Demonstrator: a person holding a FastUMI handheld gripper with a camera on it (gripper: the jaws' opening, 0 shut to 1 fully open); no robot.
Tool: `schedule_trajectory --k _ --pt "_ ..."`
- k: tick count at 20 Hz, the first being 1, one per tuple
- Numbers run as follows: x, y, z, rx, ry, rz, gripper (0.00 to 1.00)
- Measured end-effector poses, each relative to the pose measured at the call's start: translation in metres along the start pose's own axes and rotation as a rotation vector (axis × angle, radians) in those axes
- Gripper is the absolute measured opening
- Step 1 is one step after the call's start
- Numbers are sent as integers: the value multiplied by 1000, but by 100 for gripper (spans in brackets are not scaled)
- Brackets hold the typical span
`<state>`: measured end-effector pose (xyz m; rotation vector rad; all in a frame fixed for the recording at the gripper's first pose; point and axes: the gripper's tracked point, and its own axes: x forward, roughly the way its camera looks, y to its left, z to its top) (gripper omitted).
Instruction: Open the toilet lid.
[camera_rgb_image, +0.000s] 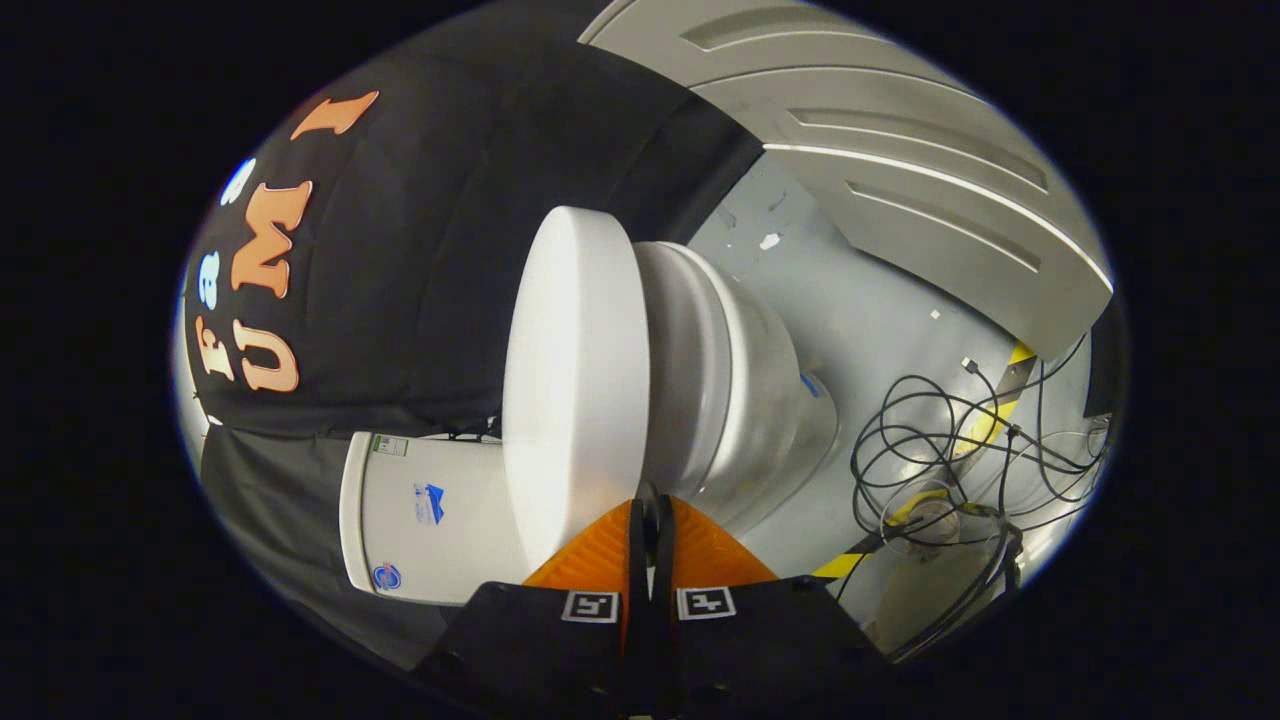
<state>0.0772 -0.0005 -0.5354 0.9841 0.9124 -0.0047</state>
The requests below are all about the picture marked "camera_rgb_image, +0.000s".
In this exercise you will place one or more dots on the yellow black floor tape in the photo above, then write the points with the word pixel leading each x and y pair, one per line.
pixel 838 566

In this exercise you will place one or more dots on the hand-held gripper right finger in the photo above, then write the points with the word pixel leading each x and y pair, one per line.
pixel 760 640

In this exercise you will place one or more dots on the white panelled cabinet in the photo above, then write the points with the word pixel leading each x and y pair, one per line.
pixel 900 150

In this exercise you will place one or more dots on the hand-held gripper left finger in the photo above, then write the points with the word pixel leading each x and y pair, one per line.
pixel 540 640

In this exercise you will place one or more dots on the white ceramic toilet bowl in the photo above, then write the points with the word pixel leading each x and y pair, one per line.
pixel 775 420

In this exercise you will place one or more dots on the black backdrop cloth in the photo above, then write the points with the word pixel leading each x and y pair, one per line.
pixel 420 250

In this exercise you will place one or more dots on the white toilet seat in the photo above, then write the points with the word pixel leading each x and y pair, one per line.
pixel 672 370

